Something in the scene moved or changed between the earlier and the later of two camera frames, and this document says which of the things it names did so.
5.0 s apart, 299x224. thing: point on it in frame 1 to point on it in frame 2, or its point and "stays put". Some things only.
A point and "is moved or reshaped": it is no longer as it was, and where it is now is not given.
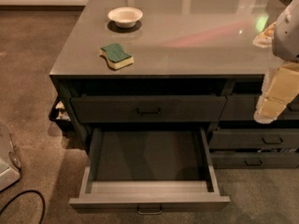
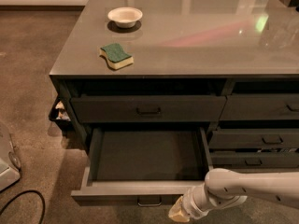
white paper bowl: x=125 y=17 stays put
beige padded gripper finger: x=279 y=88 to x=176 y=212
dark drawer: x=149 y=170 is moved or reshaped
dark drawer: x=254 y=138 stays put
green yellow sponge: x=115 y=56 stays put
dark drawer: x=149 y=109 stays put
